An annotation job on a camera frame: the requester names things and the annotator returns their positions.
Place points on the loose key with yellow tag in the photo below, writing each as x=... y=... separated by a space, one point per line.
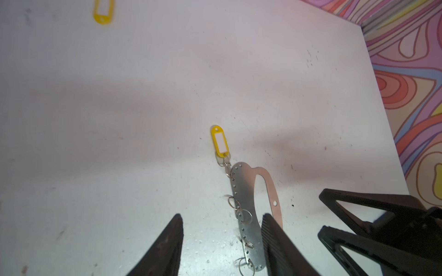
x=103 y=11

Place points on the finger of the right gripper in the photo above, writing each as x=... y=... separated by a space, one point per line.
x=399 y=262
x=400 y=212

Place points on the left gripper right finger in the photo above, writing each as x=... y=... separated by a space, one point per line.
x=281 y=256

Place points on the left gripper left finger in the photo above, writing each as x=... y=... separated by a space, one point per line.
x=164 y=256

